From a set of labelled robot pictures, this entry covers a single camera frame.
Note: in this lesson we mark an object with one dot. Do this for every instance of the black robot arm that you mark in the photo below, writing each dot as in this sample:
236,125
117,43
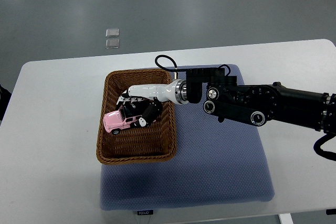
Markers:
258,104

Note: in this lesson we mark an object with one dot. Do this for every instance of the pink toy car black roof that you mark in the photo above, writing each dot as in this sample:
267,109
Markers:
122,118

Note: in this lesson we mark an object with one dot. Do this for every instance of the brown wicker basket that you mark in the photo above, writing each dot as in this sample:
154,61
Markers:
156,143

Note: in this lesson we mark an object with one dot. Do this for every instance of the black object at left edge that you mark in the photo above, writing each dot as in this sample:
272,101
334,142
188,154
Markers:
5,98

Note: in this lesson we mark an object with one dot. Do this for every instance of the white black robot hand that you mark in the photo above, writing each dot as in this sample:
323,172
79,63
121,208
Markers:
157,94

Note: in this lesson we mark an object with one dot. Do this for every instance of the white table leg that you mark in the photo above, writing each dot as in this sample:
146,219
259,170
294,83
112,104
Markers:
285,218

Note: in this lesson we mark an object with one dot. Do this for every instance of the lower clear floor plate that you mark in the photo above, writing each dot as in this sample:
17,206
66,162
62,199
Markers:
112,43

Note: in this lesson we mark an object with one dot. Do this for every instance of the upper clear floor plate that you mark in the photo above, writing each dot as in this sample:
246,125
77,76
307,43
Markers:
112,32

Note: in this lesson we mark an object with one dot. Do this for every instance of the clear floor plate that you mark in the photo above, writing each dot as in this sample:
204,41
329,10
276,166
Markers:
112,32
112,43

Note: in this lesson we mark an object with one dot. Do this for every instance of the blue grey cushion mat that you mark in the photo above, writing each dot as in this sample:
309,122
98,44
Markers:
215,163

